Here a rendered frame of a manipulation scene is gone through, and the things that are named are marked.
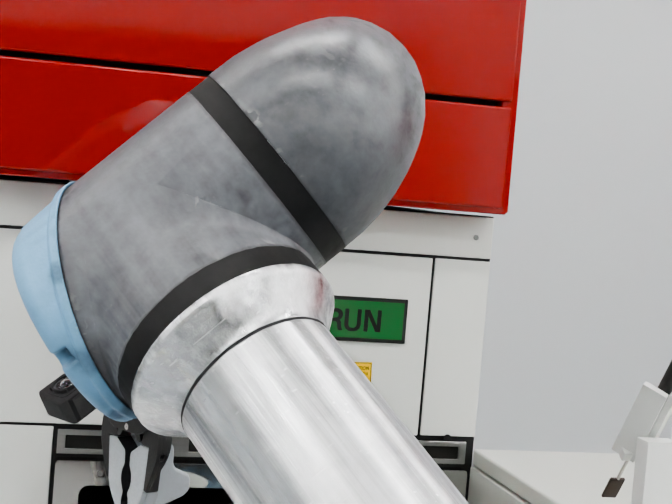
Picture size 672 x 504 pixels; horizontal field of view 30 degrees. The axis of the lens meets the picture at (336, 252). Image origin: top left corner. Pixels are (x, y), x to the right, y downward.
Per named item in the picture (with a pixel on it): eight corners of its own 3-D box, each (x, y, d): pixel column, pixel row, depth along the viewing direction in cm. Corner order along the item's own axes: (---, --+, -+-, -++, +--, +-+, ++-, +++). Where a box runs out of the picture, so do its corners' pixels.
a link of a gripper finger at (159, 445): (168, 495, 112) (175, 398, 112) (154, 497, 111) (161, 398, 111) (138, 483, 116) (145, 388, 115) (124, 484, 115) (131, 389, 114)
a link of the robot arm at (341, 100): (390, -72, 60) (289, 16, 109) (211, 70, 60) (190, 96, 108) (532, 118, 62) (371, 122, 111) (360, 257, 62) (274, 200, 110)
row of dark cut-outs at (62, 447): (56, 451, 127) (57, 428, 127) (462, 463, 138) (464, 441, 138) (56, 453, 127) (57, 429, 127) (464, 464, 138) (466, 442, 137)
